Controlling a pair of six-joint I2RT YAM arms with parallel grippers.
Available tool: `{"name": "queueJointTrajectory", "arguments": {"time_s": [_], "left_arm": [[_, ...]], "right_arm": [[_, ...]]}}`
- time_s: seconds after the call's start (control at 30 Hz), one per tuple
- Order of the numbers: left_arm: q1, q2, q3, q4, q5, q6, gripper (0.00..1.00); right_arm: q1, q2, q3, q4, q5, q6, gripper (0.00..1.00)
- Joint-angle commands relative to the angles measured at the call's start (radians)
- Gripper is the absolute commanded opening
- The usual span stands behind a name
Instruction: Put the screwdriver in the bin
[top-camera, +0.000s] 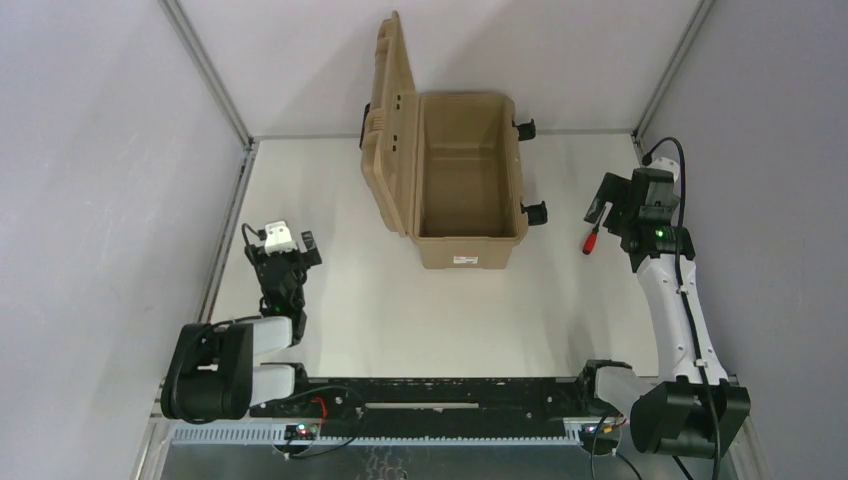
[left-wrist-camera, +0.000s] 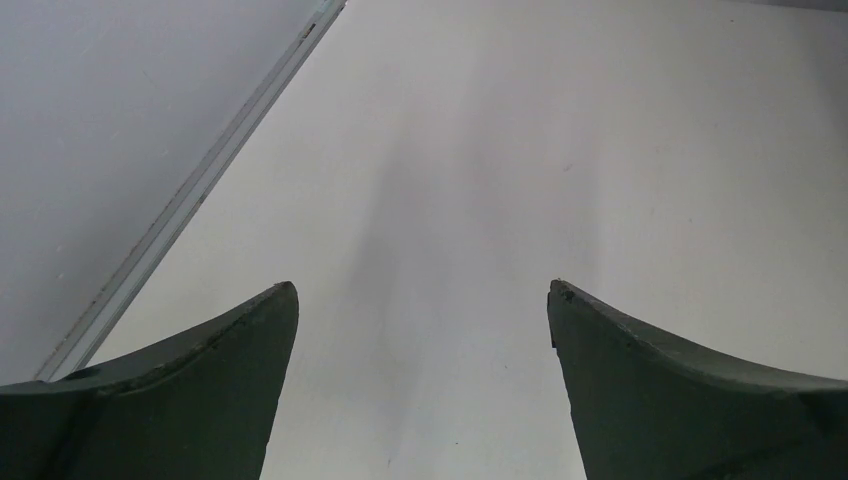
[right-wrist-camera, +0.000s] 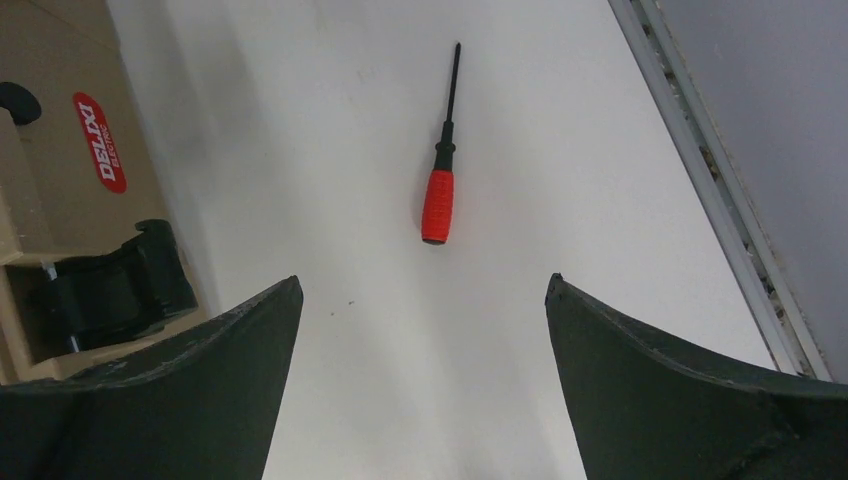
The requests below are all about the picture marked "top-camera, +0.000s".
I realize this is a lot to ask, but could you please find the red black screwdriver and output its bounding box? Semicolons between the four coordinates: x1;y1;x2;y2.
581;205;606;255

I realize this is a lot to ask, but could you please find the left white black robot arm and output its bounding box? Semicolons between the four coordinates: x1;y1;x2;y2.
160;221;322;424

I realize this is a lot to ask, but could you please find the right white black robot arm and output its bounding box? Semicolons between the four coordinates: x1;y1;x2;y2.
578;167;751;460

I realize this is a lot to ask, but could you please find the tan plastic toolbox bin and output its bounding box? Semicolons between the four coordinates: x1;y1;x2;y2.
359;11;548;270

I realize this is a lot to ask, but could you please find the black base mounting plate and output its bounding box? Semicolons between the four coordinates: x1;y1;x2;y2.
249;377;613;437

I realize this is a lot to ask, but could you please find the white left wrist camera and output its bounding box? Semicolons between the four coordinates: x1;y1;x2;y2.
263;220;299;255

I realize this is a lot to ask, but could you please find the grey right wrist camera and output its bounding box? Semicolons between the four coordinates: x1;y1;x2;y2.
647;157;681;183

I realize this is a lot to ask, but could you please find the grey slotted cable duct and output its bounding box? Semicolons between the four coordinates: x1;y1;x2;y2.
171;424;582;446

